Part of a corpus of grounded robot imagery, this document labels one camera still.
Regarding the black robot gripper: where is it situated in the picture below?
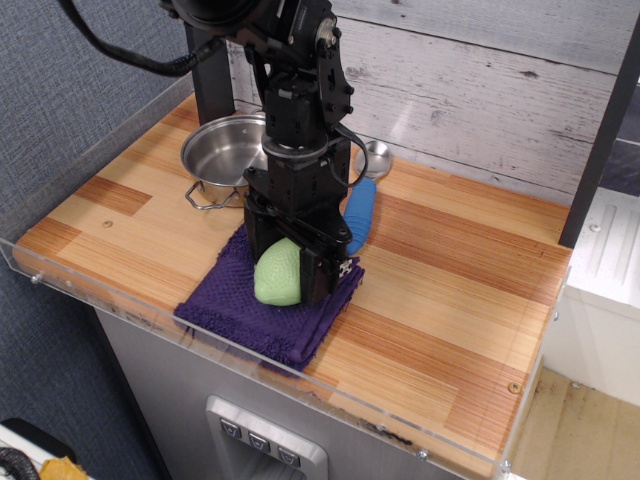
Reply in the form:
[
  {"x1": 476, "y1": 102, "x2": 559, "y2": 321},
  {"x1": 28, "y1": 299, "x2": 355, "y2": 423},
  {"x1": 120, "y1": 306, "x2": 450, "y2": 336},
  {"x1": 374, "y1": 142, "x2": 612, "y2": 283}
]
[{"x1": 244, "y1": 137, "x2": 351, "y2": 305}]

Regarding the grey toy fridge cabinet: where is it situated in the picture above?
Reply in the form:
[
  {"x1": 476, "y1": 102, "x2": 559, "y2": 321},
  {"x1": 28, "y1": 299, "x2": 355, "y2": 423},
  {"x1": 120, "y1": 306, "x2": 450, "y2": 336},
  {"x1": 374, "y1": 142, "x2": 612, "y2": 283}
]
[{"x1": 92, "y1": 304, "x2": 446, "y2": 480}]

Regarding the black braided cable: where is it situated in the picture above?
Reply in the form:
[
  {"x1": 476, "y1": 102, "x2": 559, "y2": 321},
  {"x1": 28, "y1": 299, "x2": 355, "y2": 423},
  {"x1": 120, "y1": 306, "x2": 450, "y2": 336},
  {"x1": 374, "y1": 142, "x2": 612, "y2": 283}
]
[{"x1": 0, "y1": 446, "x2": 41, "y2": 480}]

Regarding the green toy lime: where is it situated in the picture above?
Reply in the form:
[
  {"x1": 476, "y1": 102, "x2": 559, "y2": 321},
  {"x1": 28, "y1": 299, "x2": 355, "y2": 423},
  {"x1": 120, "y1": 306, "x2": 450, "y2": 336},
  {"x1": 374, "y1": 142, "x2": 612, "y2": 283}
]
[{"x1": 254, "y1": 238, "x2": 301, "y2": 306}]

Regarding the black right vertical post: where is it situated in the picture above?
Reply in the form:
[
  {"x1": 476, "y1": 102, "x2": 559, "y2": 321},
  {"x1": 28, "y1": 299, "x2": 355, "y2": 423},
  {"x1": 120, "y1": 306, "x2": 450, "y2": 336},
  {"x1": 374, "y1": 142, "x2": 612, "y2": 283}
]
[{"x1": 558, "y1": 18, "x2": 639, "y2": 248}]

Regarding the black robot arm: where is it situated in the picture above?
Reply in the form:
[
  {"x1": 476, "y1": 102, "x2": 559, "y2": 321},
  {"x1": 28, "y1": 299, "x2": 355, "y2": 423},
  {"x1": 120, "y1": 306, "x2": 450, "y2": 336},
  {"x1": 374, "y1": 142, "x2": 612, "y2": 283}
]
[{"x1": 163, "y1": 1, "x2": 354, "y2": 305}]

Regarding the clear acrylic table guard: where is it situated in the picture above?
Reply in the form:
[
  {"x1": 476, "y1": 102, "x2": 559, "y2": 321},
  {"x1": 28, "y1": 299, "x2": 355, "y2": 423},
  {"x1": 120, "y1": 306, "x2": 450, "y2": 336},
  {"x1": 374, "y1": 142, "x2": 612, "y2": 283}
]
[{"x1": 1, "y1": 79, "x2": 570, "y2": 479}]

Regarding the yellow object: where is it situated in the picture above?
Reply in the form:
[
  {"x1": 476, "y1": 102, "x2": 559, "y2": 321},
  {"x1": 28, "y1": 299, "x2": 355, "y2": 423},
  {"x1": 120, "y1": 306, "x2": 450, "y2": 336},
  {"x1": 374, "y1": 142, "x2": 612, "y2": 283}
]
[{"x1": 39, "y1": 457, "x2": 90, "y2": 480}]

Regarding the purple folded towel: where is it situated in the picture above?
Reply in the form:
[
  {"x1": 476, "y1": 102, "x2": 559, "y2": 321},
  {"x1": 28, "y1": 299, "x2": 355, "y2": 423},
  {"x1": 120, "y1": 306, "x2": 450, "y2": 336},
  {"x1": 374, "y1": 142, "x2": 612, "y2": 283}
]
[{"x1": 174, "y1": 226, "x2": 365, "y2": 371}]

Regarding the white toy appliance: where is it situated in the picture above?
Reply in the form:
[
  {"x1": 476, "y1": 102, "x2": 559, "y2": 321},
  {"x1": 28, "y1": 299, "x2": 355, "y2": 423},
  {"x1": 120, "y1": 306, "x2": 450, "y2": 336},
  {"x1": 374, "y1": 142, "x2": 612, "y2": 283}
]
[{"x1": 541, "y1": 188, "x2": 639, "y2": 405}]

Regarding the black vertical post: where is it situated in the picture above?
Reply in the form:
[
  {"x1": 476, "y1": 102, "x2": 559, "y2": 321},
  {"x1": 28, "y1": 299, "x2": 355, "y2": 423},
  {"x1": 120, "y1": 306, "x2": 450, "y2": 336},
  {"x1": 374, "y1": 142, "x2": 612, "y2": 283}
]
[
  {"x1": 191, "y1": 39, "x2": 236, "y2": 125},
  {"x1": 558, "y1": 18, "x2": 639, "y2": 248}
]

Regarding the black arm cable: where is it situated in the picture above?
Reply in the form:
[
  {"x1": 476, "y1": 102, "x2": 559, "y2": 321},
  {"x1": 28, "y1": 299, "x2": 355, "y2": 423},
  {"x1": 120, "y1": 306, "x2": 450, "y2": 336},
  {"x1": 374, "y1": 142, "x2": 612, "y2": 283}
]
[{"x1": 57, "y1": 0, "x2": 369, "y2": 189}]

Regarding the stainless steel pot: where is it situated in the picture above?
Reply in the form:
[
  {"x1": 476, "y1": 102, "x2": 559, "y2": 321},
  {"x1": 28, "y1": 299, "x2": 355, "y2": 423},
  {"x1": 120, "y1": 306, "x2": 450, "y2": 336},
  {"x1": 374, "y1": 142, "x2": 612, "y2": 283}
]
[{"x1": 181, "y1": 114, "x2": 267, "y2": 210}]

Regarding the silver dispenser button panel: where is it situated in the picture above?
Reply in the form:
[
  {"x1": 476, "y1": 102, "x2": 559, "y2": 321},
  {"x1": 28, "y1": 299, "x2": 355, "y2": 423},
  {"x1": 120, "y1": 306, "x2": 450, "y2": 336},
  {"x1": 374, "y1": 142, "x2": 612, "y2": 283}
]
[{"x1": 205, "y1": 395, "x2": 329, "y2": 479}]

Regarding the black left vertical post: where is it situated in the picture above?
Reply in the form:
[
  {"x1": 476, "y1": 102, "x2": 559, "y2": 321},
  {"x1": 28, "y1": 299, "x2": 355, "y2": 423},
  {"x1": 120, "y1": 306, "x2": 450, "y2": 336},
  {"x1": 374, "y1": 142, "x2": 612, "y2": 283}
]
[{"x1": 191, "y1": 39, "x2": 236, "y2": 125}]

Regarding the blue handled metal spoon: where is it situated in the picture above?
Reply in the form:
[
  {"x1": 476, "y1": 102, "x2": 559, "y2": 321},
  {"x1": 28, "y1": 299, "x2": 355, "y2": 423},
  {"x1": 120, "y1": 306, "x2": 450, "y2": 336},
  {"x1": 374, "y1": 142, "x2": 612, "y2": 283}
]
[{"x1": 343, "y1": 140, "x2": 392, "y2": 256}]

